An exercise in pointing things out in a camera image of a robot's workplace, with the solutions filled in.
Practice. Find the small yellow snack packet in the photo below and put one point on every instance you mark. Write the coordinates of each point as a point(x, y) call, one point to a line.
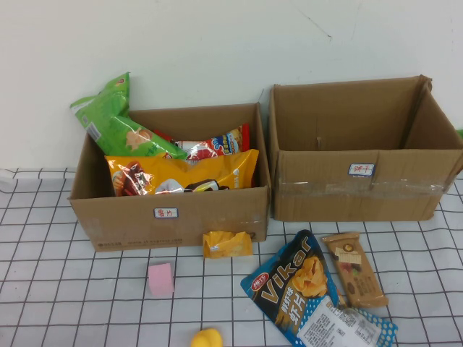
point(224, 246)

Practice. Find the blue Vikar shrimp chip bag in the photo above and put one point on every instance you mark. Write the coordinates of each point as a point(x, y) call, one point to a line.
point(282, 289)

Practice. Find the brown wafer bar packet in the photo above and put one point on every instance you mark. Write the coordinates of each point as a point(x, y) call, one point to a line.
point(358, 282)

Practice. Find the large yellow snack bag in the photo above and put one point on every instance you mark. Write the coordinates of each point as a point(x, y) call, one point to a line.
point(217, 170)

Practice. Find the red snack bag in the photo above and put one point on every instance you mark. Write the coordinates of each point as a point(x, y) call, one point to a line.
point(231, 141)

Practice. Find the white label red writing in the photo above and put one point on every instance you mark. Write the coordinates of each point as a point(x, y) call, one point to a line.
point(361, 170)
point(166, 213)

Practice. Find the taped cardboard box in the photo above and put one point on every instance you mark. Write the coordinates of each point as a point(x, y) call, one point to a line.
point(325, 202)

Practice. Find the cardboard box printed F2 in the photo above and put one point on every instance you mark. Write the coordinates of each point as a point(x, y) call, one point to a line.
point(126, 224)

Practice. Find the green chip bag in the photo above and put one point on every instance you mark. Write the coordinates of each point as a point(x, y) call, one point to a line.
point(112, 130)

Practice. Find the pink foam block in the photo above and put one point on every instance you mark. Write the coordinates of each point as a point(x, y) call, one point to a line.
point(161, 282)

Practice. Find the yellow rubber duck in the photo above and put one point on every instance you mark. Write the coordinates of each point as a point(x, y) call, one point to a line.
point(206, 339)

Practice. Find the small green object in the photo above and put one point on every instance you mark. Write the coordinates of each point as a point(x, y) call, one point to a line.
point(460, 133)

